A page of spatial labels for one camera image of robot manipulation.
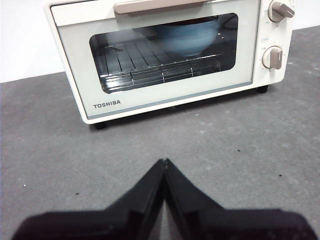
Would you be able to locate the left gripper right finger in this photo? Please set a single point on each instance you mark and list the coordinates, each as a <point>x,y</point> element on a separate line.
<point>212,222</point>

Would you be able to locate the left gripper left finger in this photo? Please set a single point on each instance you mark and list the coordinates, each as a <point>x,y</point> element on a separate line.
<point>112,222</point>

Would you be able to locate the blue bowl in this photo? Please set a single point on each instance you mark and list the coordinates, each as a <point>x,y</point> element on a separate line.
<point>185,37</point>

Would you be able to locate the cream oven knob upright pointer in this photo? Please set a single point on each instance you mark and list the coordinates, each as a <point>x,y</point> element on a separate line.
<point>272,57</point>

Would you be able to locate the cream Toshiba toaster oven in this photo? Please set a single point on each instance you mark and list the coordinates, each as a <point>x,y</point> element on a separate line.
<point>273,33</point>

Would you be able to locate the cream oven knob slanted pointer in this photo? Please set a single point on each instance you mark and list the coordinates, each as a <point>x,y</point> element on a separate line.
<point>278,11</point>

